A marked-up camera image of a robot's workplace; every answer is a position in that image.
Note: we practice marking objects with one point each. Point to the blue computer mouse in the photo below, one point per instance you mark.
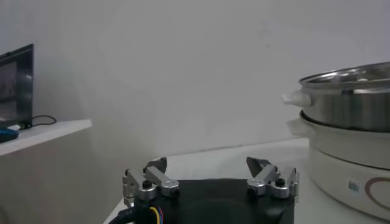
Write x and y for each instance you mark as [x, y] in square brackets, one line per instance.
[6, 134]

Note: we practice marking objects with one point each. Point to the white electric cooker base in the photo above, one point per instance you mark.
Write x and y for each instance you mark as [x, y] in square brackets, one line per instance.
[335, 152]

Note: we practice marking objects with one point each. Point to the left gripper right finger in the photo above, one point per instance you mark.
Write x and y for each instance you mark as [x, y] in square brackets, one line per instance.
[268, 176]

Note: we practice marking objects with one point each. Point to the white side table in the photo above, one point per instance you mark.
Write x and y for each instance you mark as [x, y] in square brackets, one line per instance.
[45, 132]

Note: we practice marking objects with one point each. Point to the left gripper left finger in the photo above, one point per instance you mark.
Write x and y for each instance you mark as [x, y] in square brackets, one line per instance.
[158, 178]

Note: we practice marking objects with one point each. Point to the black monitor screen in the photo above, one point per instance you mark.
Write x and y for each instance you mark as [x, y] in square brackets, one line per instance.
[18, 85]

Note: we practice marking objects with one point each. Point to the stainless steel steamer basket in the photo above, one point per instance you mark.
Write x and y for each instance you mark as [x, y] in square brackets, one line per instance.
[350, 112]

